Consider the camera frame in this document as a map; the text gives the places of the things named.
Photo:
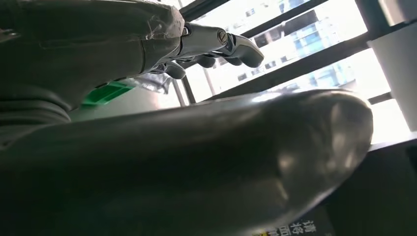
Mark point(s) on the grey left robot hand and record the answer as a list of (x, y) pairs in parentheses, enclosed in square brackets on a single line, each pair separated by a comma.
[(97, 39)]

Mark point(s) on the white square pillar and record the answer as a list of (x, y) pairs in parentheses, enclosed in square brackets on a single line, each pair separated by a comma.
[(397, 71)]

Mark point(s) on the green plastic crate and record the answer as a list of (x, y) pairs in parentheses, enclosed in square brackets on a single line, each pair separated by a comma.
[(104, 94)]

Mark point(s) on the dark window frame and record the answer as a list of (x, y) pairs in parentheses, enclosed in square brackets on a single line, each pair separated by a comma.
[(309, 63)]

